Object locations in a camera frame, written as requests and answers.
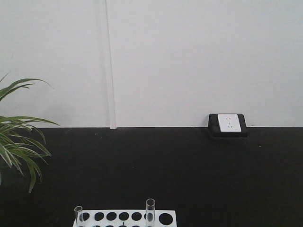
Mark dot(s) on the tall glass test tube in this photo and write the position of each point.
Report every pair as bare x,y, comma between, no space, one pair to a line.
150,212

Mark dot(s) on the short glass test tube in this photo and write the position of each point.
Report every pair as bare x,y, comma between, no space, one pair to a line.
78,216

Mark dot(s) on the white wall socket black base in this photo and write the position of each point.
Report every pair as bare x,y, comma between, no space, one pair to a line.
227,125

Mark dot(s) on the green potted plant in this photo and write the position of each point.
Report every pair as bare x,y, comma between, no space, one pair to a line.
22,142

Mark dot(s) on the white test tube rack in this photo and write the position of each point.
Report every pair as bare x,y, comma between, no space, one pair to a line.
127,218

